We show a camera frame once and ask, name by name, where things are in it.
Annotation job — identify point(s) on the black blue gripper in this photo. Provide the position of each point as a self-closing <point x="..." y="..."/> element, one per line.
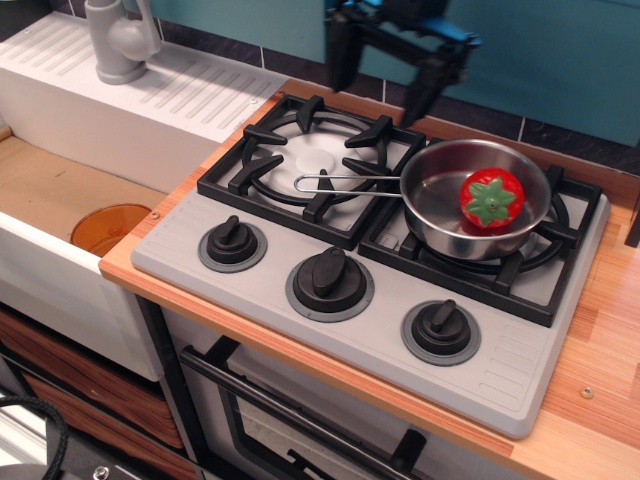
<point x="414" y="32"/>

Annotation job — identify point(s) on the small steel saucepan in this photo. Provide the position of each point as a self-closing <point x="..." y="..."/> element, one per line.
<point x="429" y="186"/>

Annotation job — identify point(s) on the red plastic toy strawberry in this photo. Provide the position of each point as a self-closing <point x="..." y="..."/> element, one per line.
<point x="491" y="198"/>

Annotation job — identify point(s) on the black middle stove knob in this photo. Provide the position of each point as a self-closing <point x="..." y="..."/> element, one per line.
<point x="330" y="287"/>

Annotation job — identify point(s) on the black stove knob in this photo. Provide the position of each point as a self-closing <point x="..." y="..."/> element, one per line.
<point x="232" y="246"/>
<point x="330" y="287"/>
<point x="441" y="333"/>

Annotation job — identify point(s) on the black left stove knob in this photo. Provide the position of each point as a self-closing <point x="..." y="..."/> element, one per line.
<point x="232" y="246"/>

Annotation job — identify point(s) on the grey toy stove top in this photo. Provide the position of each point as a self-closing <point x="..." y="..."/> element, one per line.
<point x="502" y="386"/>

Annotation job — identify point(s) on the black right stove knob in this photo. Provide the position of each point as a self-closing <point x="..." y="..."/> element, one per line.
<point x="441" y="333"/>

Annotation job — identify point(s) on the black left burner grate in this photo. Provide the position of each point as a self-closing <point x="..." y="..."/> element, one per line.
<point x="312" y="168"/>

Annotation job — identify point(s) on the black burner grate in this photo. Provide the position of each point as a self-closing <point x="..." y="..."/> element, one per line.
<point x="312" y="168"/>
<point x="541" y="282"/>

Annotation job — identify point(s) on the black right burner grate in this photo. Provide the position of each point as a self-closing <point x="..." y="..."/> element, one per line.
<point x="541" y="282"/>

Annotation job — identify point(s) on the grey toy faucet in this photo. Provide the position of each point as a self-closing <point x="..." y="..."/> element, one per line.
<point x="122" y="46"/>

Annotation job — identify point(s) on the white toy sink unit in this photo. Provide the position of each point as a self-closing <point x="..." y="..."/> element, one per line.
<point x="71" y="144"/>

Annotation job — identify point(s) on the toy oven door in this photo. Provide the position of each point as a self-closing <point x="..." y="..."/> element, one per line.
<point x="289" y="425"/>

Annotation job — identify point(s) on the wood grain drawer front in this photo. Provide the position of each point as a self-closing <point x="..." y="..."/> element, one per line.
<point x="98" y="398"/>

